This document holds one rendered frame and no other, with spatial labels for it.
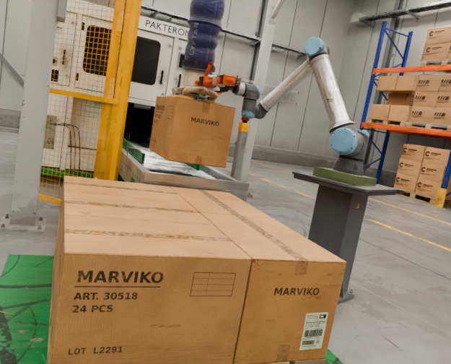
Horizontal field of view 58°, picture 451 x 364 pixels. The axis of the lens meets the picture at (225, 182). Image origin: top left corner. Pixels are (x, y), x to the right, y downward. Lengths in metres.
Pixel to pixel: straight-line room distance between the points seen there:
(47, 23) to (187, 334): 2.34
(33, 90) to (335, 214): 2.16
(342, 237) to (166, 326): 1.47
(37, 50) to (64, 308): 2.15
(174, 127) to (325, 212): 1.08
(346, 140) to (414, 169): 7.97
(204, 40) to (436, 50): 8.27
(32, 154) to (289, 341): 2.22
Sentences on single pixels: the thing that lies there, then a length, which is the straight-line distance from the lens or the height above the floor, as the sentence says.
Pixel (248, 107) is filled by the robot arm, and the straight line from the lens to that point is 2.75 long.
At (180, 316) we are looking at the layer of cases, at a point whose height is 0.34.
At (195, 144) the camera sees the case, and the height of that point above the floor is 0.81.
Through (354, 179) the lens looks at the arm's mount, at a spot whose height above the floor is 0.78.
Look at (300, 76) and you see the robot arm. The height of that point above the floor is 1.35.
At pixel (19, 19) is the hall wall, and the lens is 11.24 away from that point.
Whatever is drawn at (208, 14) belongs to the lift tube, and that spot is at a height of 1.65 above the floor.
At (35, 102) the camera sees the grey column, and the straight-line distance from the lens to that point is 3.13.
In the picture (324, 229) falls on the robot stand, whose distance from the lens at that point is 2.64.
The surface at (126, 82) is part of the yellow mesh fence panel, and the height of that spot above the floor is 1.14.
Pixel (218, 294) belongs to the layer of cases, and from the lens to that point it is 1.41.
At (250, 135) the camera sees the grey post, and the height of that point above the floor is 0.86.
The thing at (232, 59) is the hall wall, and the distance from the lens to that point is 12.52.
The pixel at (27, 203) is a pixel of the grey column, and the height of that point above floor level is 0.18.
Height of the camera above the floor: 0.98
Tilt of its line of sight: 8 degrees down
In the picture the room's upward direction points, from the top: 10 degrees clockwise
